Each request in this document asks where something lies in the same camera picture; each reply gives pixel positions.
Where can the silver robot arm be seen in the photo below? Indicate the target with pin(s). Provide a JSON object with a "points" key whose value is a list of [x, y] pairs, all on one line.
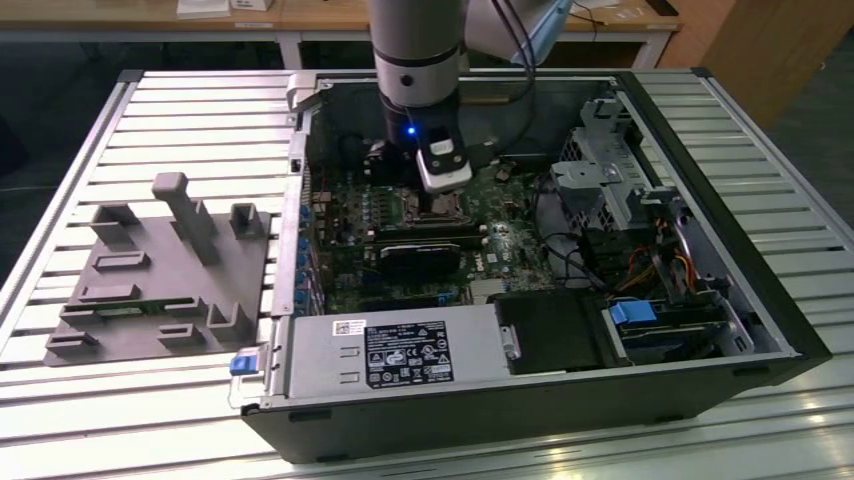
{"points": [[414, 40]]}

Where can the CPU socket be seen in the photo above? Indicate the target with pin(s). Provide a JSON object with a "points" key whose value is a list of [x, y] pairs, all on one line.
{"points": [[427, 220]]}

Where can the black RAM slot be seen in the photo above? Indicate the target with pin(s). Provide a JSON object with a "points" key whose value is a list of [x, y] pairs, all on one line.
{"points": [[427, 237], [427, 229]]}

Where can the silver coin battery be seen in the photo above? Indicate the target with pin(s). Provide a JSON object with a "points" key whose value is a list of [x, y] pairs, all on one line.
{"points": [[502, 174]]}

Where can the green motherboard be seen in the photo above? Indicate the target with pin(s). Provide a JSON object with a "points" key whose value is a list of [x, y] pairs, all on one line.
{"points": [[347, 250]]}

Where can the black graphics card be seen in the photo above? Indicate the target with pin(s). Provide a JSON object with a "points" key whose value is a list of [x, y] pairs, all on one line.
{"points": [[420, 260]]}

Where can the silver drive cage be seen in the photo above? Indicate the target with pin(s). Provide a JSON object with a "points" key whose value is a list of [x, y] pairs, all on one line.
{"points": [[587, 175]]}

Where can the white box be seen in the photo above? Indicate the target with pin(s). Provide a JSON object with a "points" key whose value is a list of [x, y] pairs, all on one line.
{"points": [[249, 4], [203, 7]]}

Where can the silver chipset heatsink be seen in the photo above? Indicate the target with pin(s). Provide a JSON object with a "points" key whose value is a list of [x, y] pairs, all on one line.
{"points": [[490, 290]]}

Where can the gray parts rack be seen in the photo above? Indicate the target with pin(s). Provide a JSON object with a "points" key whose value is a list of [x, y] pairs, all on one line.
{"points": [[167, 280]]}

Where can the silver power supply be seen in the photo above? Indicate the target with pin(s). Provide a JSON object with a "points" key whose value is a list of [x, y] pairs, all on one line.
{"points": [[314, 350]]}

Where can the wooden desk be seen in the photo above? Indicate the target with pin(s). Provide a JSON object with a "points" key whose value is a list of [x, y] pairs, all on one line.
{"points": [[100, 22]]}

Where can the blue disk carrier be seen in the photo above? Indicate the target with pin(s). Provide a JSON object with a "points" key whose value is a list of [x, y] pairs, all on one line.
{"points": [[632, 311]]}

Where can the blue plastic latch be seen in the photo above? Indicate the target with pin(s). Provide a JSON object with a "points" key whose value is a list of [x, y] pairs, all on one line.
{"points": [[241, 364]]}

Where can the green RAM stick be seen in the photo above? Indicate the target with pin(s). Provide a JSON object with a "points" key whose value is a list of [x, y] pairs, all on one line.
{"points": [[123, 312]]}

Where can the wooden cabinet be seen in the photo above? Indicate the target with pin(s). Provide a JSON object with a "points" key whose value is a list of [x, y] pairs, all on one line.
{"points": [[767, 50]]}

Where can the black PC case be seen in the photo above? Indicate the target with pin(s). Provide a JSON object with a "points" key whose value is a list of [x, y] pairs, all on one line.
{"points": [[467, 430]]}

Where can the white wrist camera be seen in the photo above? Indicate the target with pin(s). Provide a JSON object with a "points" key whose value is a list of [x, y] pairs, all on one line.
{"points": [[443, 170]]}

